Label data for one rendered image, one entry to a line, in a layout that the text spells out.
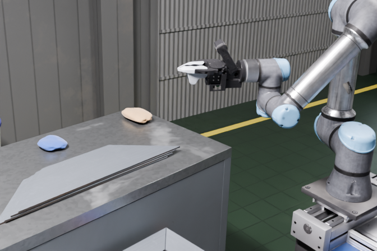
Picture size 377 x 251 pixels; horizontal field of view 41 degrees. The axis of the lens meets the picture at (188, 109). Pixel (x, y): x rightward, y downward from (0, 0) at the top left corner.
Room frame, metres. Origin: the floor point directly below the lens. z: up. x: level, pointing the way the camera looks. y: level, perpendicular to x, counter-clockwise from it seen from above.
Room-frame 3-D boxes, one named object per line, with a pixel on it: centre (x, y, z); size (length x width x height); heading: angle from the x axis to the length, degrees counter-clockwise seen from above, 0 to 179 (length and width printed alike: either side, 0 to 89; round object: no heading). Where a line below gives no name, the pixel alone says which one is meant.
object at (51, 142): (1.77, 0.52, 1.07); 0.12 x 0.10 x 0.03; 46
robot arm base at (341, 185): (1.52, -0.55, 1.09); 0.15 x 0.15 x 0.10
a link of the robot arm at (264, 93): (1.57, -0.27, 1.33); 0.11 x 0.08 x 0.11; 12
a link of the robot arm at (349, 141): (1.52, -0.55, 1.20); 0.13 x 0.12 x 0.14; 12
